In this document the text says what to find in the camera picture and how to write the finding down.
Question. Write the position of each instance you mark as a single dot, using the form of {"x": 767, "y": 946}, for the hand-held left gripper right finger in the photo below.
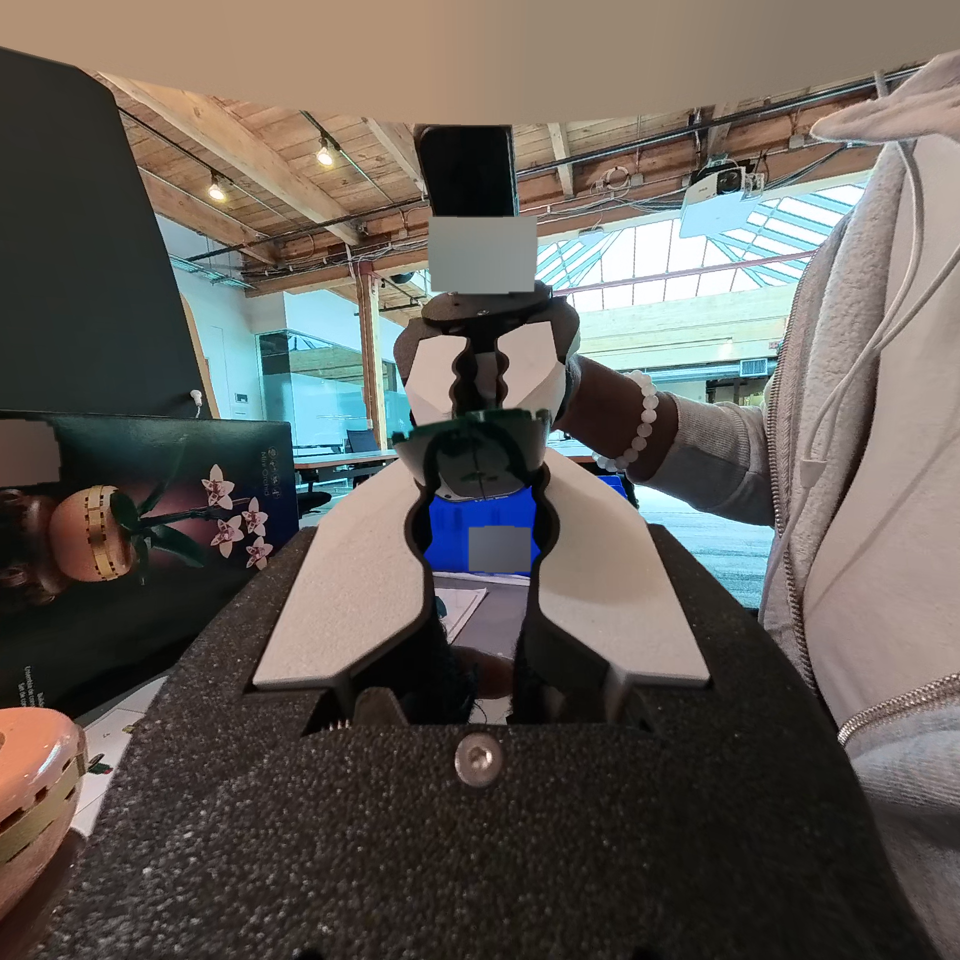
{"x": 600, "y": 585}

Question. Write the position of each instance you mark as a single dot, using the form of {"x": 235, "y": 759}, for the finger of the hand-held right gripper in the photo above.
{"x": 431, "y": 375}
{"x": 532, "y": 360}

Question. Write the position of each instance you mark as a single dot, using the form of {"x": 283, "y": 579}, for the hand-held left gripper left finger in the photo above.
{"x": 352, "y": 592}

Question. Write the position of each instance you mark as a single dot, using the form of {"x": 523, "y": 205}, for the dark green leaf piece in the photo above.
{"x": 525, "y": 420}

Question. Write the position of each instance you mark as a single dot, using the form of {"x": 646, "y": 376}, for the person's right forearm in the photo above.
{"x": 712, "y": 457}

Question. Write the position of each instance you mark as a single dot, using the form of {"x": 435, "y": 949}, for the grey desk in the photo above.
{"x": 510, "y": 600}

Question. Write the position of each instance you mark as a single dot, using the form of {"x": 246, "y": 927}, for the person's right hand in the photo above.
{"x": 600, "y": 405}

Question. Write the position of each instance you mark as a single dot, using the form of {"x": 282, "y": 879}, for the person's left hand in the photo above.
{"x": 487, "y": 671}

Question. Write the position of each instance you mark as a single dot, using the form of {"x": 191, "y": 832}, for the black office chair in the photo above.
{"x": 364, "y": 441}

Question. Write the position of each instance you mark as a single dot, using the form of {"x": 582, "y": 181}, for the blue bin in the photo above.
{"x": 446, "y": 536}

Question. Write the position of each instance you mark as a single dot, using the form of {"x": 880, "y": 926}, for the wooden table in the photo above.
{"x": 337, "y": 456}

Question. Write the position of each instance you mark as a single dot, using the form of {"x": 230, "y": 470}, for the ceiling track light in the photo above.
{"x": 324, "y": 154}
{"x": 217, "y": 189}

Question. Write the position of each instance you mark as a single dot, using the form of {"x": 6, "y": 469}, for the white ceiling projector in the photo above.
{"x": 712, "y": 206}

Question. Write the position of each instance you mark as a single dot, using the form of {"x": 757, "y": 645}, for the black orchid set box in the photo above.
{"x": 150, "y": 450}

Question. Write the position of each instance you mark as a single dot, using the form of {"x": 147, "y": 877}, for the person in grey hoodie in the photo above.
{"x": 825, "y": 337}

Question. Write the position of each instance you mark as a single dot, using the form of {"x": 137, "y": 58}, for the orange brick pot model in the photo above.
{"x": 30, "y": 772}

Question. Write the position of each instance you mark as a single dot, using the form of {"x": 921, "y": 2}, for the dark panel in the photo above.
{"x": 75, "y": 262}

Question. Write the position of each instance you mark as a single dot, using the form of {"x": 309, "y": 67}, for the wooden post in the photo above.
{"x": 369, "y": 360}

